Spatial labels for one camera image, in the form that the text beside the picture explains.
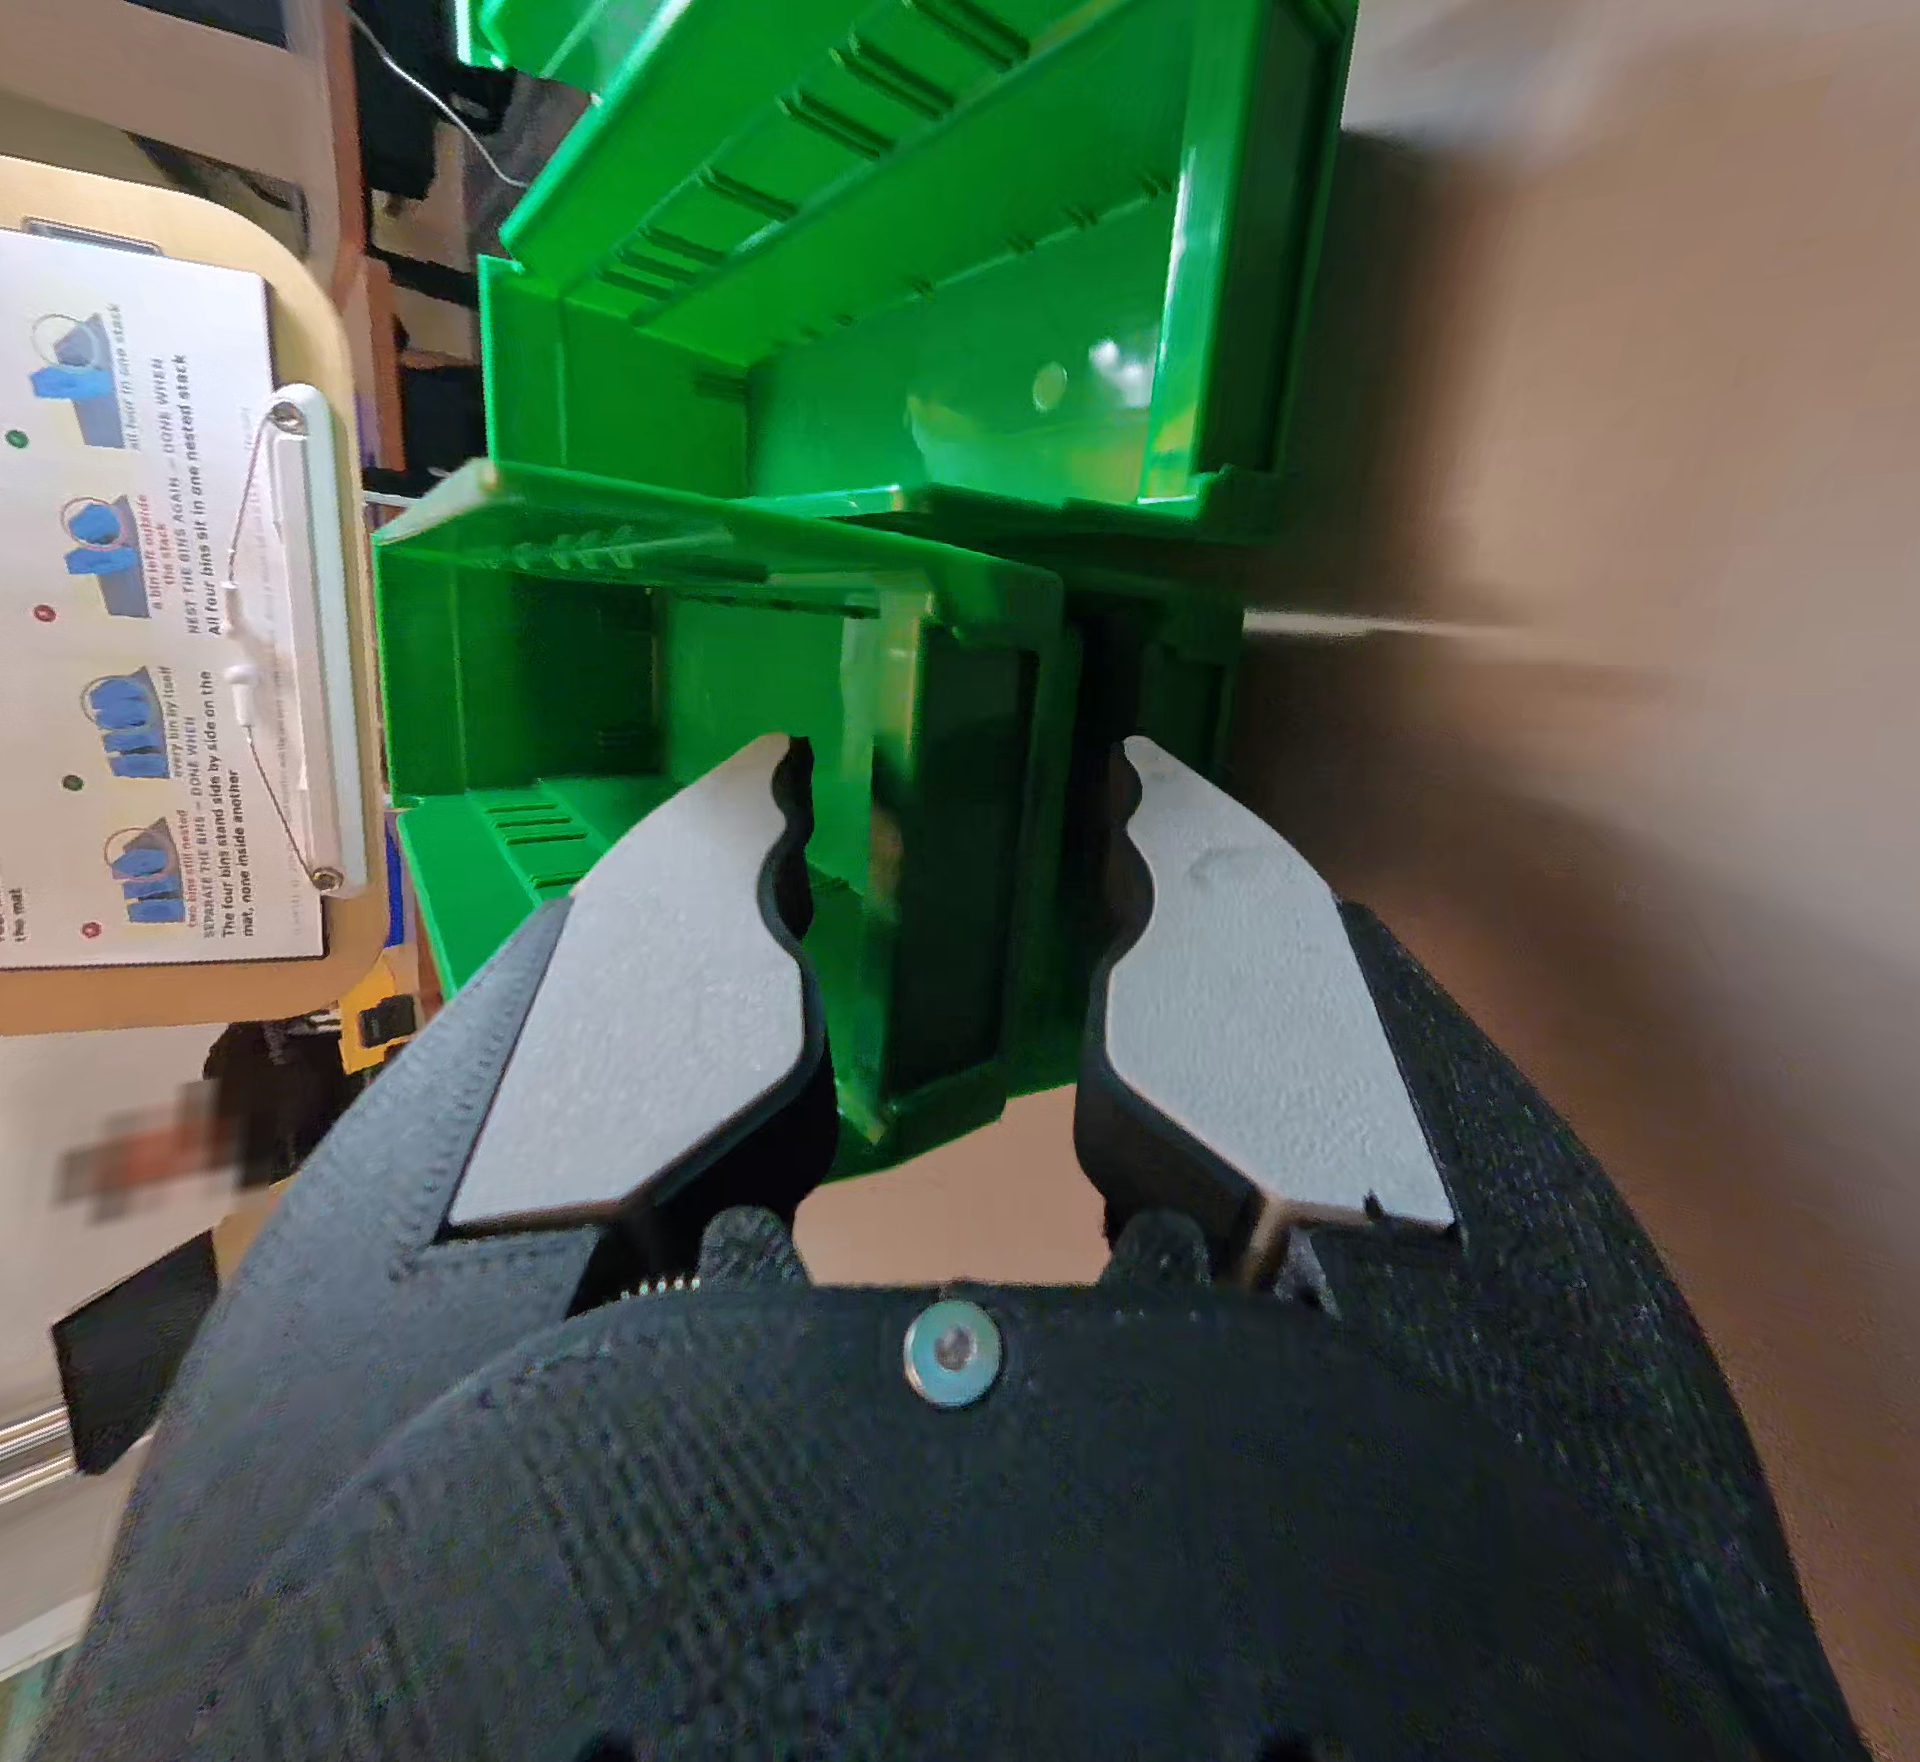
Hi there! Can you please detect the thin white cable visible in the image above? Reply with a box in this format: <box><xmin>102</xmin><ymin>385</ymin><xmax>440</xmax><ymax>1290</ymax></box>
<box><xmin>196</xmin><ymin>0</ymin><xmax>530</xmax><ymax>195</ymax></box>

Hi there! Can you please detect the instruction sheet on board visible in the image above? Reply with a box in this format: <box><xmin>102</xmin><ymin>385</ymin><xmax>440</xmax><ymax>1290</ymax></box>
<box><xmin>0</xmin><ymin>154</ymin><xmax>377</xmax><ymax>1037</ymax></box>

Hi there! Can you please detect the grey desk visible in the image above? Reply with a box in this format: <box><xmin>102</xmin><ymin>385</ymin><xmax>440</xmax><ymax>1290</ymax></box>
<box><xmin>795</xmin><ymin>0</ymin><xmax>1920</xmax><ymax>1762</ymax></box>

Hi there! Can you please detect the yellow plastic holder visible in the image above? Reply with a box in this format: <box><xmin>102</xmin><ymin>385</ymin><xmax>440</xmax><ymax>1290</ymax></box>
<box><xmin>337</xmin><ymin>960</ymin><xmax>425</xmax><ymax>1077</ymax></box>

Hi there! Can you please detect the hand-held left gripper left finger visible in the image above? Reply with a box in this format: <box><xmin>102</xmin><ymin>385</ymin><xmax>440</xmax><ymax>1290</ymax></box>
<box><xmin>444</xmin><ymin>733</ymin><xmax>840</xmax><ymax>1269</ymax></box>

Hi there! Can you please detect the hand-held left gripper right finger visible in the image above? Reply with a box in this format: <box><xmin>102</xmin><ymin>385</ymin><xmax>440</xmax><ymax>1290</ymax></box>
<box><xmin>1076</xmin><ymin>733</ymin><xmax>1460</xmax><ymax>1286</ymax></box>

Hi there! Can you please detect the printed instruction sheet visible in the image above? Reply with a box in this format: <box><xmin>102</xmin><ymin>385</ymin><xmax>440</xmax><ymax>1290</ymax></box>
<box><xmin>0</xmin><ymin>223</ymin><xmax>328</xmax><ymax>970</ymax></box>

